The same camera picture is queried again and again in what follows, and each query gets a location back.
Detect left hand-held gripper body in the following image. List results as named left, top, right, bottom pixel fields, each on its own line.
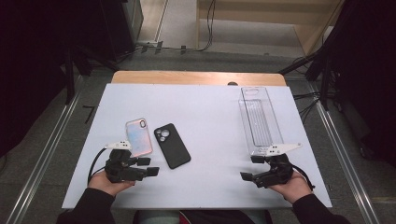
left=104, top=140, right=148, bottom=184

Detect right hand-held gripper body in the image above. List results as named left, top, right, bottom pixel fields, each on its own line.
left=253, top=142, right=303, bottom=189

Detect iridescent phone case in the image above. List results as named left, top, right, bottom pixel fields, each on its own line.
left=125, top=118, right=154, bottom=158

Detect black phone case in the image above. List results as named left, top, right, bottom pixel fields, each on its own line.
left=153, top=122, right=191, bottom=170

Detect clear plastic container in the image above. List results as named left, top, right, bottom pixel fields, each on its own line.
left=238, top=86, right=285, bottom=157

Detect person's left hand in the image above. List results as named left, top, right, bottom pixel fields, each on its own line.
left=88, top=170, right=136, bottom=198

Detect person's right hand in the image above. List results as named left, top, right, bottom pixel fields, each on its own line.
left=268, top=170, right=313, bottom=204

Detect wooden table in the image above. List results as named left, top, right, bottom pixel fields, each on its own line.
left=110, top=70, right=288, bottom=87

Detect black stand legs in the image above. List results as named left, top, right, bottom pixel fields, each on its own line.
left=277, top=46, right=342, bottom=111
left=62, top=43, right=120, bottom=105

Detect black cabinet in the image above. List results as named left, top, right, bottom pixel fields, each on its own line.
left=99, top=0, right=145, bottom=62

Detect light wooden shelf unit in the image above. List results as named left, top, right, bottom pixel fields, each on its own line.
left=195, top=0, right=345, bottom=56

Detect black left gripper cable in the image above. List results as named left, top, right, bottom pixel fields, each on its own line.
left=87, top=147, right=108, bottom=185

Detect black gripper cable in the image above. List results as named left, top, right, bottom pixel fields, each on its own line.
left=290, top=163, right=316, bottom=191
left=87, top=147, right=108, bottom=185

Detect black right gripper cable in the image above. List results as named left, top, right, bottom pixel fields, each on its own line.
left=290, top=163, right=316, bottom=191

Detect metal floor rail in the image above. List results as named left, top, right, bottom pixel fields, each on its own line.
left=5, top=92, right=82, bottom=224
left=312, top=92, right=381, bottom=224

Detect black floor cables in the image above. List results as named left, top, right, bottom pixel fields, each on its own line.
left=292, top=91, right=322, bottom=124

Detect black hanging cables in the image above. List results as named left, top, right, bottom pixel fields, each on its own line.
left=178, top=0, right=218, bottom=53

